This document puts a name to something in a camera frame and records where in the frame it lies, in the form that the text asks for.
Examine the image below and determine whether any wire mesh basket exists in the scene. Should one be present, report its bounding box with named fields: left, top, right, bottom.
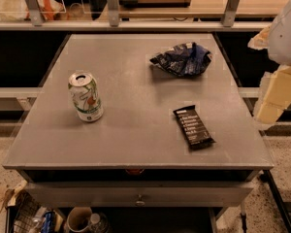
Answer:
left=13, top=194, right=40, bottom=233

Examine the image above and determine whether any clear plastic bottle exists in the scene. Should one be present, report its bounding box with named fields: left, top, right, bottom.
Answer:
left=88, top=213, right=111, bottom=233

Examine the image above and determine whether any grey table drawer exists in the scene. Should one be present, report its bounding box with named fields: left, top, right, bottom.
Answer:
left=26, top=182, right=253, bottom=208

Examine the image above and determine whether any orange white bag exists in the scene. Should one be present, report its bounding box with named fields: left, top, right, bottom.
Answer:
left=0, top=0, right=65, bottom=21

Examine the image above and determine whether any right metal shelf bracket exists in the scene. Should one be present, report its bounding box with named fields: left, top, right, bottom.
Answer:
left=221, top=0, right=241, bottom=27

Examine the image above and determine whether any black snack bar wrapper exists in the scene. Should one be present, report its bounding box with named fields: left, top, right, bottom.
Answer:
left=174, top=105, right=214, bottom=150

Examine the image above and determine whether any blue packet in basket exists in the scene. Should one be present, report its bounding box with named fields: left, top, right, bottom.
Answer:
left=41, top=212, right=55, bottom=233

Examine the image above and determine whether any middle metal shelf bracket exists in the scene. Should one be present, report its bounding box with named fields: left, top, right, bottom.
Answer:
left=107, top=0, right=119, bottom=27

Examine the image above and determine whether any round metal drawer knob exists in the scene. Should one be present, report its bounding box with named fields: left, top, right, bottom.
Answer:
left=135, top=194, right=146, bottom=207

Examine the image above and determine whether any metal shelf bracket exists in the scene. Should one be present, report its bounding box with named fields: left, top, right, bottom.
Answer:
left=25, top=0, right=44, bottom=26
left=107, top=0, right=119, bottom=27
left=221, top=0, right=241, bottom=27

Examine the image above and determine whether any blue chip bag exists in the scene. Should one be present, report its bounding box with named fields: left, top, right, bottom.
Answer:
left=149, top=42, right=211, bottom=77

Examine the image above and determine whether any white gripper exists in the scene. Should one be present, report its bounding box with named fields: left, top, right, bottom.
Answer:
left=247, top=0, right=291, bottom=124

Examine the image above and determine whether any left metal shelf bracket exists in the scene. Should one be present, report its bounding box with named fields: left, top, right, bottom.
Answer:
left=25, top=0, right=44, bottom=26

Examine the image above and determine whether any green white soda can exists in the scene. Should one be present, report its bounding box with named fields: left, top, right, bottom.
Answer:
left=68, top=72, right=104, bottom=122

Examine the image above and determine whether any brown paper cup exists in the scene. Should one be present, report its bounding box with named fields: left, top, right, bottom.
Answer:
left=67, top=207, right=92, bottom=233

